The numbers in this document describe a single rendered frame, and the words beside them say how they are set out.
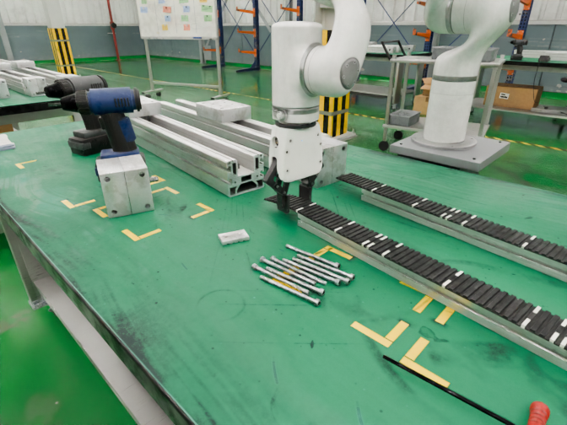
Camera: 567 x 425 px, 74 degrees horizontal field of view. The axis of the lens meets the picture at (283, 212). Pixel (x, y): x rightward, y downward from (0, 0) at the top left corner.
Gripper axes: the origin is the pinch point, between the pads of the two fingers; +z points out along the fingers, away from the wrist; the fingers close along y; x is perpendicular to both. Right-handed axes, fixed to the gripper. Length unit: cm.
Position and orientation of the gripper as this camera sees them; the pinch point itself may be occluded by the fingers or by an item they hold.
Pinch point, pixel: (294, 199)
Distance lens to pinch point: 75.7
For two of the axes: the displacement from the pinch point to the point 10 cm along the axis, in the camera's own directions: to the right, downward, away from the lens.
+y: 7.7, -2.8, 5.8
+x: -6.4, -3.4, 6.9
